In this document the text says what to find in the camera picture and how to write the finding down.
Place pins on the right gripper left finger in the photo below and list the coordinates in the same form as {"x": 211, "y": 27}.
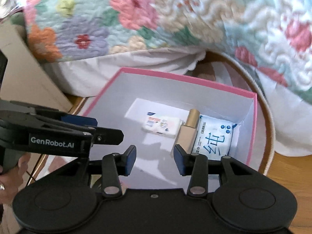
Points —
{"x": 113, "y": 166}

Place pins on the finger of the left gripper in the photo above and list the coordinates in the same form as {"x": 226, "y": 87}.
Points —
{"x": 105, "y": 136}
{"x": 79, "y": 120}

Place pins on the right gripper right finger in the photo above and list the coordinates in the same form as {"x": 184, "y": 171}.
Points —
{"x": 195, "y": 166}

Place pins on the small white tissue pack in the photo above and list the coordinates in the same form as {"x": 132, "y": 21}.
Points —
{"x": 161, "y": 125}

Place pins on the foundation bottle gold cap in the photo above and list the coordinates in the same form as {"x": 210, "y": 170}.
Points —
{"x": 188, "y": 131}

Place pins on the person's left hand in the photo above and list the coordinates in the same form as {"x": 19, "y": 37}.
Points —
{"x": 13, "y": 179}

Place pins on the blue white wipes pack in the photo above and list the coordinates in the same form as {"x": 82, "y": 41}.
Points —
{"x": 214, "y": 137}

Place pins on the beige cabinet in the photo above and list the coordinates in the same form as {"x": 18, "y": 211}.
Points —
{"x": 24, "y": 80}

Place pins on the pink storage box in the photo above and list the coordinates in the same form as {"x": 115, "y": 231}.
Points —
{"x": 170, "y": 116}

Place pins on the checkered oval rug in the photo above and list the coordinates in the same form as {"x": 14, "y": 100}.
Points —
{"x": 243, "y": 107}

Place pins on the white bed skirt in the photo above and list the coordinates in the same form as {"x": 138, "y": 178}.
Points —
{"x": 146, "y": 63}

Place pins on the floral quilt bedspread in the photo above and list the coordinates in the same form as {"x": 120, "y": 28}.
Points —
{"x": 274, "y": 36}

